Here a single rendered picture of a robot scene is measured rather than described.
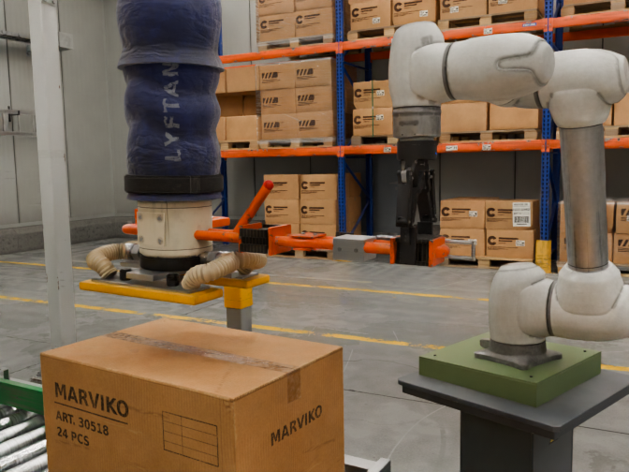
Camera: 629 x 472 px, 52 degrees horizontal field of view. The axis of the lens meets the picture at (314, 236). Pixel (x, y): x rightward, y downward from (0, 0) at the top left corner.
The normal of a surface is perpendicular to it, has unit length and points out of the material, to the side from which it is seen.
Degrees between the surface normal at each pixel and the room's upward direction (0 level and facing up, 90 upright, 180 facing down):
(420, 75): 96
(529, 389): 90
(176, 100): 71
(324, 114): 92
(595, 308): 97
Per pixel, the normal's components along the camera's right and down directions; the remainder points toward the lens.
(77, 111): 0.89, 0.04
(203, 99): 0.67, -0.29
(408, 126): -0.50, 0.11
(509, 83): -0.29, 0.67
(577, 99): -0.50, 0.42
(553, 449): 0.68, 0.07
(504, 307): -0.72, 0.07
